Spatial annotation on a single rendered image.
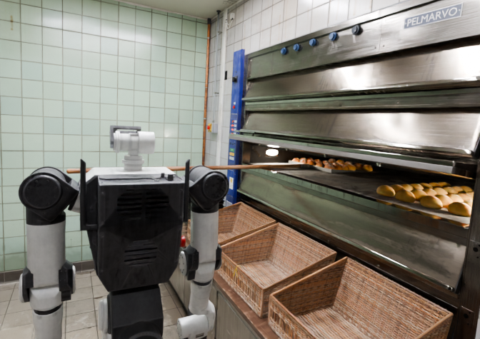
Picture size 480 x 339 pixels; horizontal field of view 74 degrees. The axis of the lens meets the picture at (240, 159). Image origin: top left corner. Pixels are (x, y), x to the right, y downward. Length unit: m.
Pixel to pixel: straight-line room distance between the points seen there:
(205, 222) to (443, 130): 1.01
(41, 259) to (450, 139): 1.43
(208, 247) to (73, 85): 2.54
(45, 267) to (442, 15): 1.64
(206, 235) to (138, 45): 2.65
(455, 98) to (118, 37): 2.81
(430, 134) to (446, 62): 0.29
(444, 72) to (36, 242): 1.50
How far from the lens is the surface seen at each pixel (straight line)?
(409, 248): 1.64
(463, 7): 1.60
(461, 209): 1.67
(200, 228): 1.03
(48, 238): 0.97
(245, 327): 1.80
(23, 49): 3.38
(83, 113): 3.32
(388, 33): 1.77
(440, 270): 1.57
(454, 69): 1.52
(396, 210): 1.64
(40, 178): 0.89
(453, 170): 1.33
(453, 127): 1.50
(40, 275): 1.00
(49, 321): 1.08
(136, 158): 0.97
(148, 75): 3.42
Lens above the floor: 1.52
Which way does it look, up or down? 6 degrees down
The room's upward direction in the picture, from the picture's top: 3 degrees clockwise
